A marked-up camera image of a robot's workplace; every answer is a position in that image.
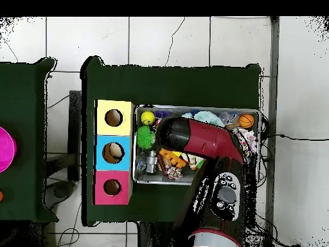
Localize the pink round disc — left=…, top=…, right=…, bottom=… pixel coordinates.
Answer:
left=0, top=126, right=18, bottom=174

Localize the dark green side table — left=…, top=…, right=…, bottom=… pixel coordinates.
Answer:
left=0, top=57, right=57, bottom=223

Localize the black cable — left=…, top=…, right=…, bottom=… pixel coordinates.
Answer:
left=267, top=133, right=329, bottom=142

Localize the wooden box with three holes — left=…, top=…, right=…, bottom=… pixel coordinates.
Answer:
left=93, top=99, right=134, bottom=206

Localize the green fuzzy toy with eyes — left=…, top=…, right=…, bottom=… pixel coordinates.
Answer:
left=136, top=125, right=156, bottom=151

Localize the grey vertical pole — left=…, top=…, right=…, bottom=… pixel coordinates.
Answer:
left=264, top=16, right=281, bottom=247

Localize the dark green table cloth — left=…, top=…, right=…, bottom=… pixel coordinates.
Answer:
left=80, top=55, right=263, bottom=227

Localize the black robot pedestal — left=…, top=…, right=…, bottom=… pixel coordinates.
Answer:
left=138, top=221, right=178, bottom=247

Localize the small orange basketball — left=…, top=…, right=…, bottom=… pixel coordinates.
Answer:
left=238, top=113, right=255, bottom=129

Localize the clear shallow mesh bin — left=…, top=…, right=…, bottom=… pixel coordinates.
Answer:
left=133, top=105, right=263, bottom=188

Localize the mint green waffle cloth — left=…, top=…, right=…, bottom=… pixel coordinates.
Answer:
left=193, top=110, right=226, bottom=128

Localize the yellow smiley ball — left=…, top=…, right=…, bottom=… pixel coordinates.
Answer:
left=140, top=110, right=156, bottom=126

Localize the black stand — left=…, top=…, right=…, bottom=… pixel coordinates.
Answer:
left=68, top=90, right=82, bottom=182

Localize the orange toy building block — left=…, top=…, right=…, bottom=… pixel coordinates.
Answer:
left=159, top=148, right=189, bottom=170

